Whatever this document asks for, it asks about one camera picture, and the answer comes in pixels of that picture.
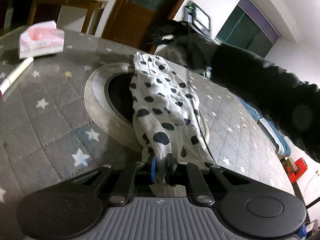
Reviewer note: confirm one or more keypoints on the display unit on gripper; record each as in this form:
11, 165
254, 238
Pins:
197, 18

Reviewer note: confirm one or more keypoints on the dark green window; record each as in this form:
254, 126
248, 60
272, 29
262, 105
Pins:
241, 31

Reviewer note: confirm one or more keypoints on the dark wooden door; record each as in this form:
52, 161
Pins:
132, 22

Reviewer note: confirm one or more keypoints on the pink tissue pack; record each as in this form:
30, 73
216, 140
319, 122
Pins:
41, 39

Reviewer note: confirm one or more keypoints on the blue sofa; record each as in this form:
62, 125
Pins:
275, 137

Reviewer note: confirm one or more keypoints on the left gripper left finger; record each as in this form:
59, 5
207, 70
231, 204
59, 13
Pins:
133, 181

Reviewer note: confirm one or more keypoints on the white red-capped marker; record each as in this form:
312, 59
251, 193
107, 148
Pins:
15, 74

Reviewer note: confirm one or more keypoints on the white blue-spotted pants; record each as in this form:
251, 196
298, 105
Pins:
166, 115

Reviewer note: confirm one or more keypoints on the round black induction cooktop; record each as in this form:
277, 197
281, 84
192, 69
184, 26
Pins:
109, 102

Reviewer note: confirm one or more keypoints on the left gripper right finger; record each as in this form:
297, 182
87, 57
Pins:
188, 175

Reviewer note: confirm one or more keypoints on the red plastic stool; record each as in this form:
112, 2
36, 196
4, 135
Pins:
295, 169

